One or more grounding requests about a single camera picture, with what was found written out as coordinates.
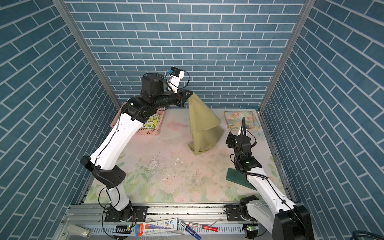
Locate red white marker pen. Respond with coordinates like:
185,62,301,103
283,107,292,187
188,223,219,233

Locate white red blue box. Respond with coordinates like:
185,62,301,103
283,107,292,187
135,218,178,237

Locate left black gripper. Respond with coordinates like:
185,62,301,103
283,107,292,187
149,86,192,111

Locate blue marker pen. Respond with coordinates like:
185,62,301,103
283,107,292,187
178,220,202,240

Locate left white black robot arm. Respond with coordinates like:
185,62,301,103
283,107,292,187
81,68,193,215

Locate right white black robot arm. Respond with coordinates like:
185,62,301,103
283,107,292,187
226,131,315,240

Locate pink plastic basket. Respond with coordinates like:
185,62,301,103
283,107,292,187
111,103,166,135

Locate left corner aluminium post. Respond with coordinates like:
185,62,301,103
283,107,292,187
52,0,121,109

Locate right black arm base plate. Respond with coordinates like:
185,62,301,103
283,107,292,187
223,204,257,222

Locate lemon print skirt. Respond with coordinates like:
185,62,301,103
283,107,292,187
142,112,162,130

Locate corner aluminium post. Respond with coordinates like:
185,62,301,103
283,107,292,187
52,0,121,109
259,0,316,113

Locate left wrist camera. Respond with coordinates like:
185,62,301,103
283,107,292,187
168,67,185,94

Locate beige plastic piece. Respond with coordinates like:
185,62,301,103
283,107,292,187
67,225,92,238

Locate dark green rectangular block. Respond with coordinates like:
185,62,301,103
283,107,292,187
226,168,256,190

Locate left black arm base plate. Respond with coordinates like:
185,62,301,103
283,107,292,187
103,206,148,223

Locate aluminium front rail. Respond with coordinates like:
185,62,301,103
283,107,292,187
54,202,272,240

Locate olive green skirt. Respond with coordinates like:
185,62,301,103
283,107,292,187
188,94,224,155

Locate right corner aluminium post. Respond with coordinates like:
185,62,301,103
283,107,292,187
259,0,316,113

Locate pastel floral skirt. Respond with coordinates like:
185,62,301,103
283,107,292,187
224,111,260,131

